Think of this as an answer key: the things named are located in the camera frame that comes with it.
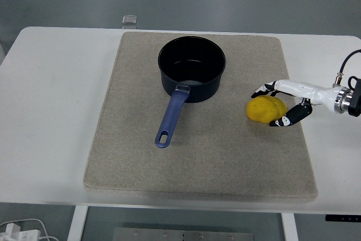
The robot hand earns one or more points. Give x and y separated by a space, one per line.
304 88

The yellow potato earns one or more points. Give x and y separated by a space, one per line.
265 109

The beige fabric mat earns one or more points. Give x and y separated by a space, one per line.
203 153

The black table control panel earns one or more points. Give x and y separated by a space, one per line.
342 218

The white table leg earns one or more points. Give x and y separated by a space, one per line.
289 227
76 224

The grey metal plate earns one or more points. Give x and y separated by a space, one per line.
183 234

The white power strip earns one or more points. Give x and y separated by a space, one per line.
19 234

